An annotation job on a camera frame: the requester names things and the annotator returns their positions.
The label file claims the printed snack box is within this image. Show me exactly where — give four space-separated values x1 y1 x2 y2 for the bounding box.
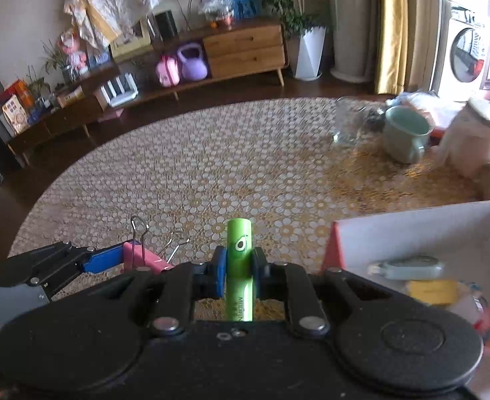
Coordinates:
1 95 30 135

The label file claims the potted tree in white pot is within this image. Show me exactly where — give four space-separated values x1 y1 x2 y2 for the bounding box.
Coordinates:
237 0 329 81

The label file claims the green mug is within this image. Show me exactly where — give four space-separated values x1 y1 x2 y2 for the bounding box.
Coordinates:
383 105 436 164

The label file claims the orange snack box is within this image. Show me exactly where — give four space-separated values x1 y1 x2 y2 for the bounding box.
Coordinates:
5 79 36 107

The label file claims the green lip balm tube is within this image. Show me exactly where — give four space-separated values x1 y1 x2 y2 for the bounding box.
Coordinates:
226 218 254 323

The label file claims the red cardboard box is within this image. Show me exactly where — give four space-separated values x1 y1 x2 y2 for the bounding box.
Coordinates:
321 199 490 400

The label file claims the white standing air conditioner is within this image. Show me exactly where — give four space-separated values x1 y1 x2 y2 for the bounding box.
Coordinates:
326 0 379 83

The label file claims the pink and white bag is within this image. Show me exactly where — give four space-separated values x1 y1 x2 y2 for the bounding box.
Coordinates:
389 91 469 134

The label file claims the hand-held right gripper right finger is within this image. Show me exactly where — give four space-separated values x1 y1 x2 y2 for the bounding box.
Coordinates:
251 246 380 339

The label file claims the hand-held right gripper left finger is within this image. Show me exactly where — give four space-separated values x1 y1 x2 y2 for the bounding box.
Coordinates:
99 246 228 338

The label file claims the white router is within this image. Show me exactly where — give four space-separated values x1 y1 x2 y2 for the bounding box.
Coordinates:
99 73 140 107

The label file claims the purple kettlebell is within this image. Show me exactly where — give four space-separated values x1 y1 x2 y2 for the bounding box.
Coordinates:
176 44 209 81

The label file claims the yellow curtain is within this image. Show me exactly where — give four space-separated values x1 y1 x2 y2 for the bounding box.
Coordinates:
374 0 411 95

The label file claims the clear glass tumbler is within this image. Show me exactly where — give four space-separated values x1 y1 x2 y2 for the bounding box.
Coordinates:
332 97 386 146

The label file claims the pink binder clip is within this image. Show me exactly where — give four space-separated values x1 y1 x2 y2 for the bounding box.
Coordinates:
122 216 190 276

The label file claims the washing machine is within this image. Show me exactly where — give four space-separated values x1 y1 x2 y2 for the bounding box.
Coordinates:
434 0 490 101

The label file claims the small potted plant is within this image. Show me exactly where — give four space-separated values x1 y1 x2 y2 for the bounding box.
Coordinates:
43 42 79 84

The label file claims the black speaker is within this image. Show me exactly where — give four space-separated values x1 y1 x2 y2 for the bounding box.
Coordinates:
154 9 178 39

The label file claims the pink doll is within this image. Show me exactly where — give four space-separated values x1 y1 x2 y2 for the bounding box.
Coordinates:
61 29 88 72

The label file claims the grey-green oval case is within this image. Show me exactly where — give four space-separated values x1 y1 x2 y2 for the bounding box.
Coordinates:
368 256 444 280

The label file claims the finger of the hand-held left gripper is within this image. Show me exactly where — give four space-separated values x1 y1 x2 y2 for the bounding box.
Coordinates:
0 241 126 302

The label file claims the clear plastic bag with fruit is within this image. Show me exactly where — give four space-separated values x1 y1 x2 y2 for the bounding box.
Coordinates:
199 0 234 30

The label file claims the picture frame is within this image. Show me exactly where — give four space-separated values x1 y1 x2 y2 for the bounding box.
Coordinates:
111 19 152 58

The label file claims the blue bag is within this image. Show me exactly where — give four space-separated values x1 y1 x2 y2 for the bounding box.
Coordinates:
227 0 258 21

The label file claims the white jar with lid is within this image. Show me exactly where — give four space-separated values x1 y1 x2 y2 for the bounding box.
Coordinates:
432 97 490 178

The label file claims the wooden media cabinet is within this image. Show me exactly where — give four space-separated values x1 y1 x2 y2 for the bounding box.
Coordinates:
5 19 290 164

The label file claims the small yellow box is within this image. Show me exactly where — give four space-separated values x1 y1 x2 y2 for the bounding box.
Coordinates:
407 279 463 305

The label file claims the pink toy case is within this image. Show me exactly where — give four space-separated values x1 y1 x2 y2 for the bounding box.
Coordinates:
156 55 181 88

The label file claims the flat yellow box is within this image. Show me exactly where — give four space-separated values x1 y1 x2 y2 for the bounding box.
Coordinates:
57 85 86 108

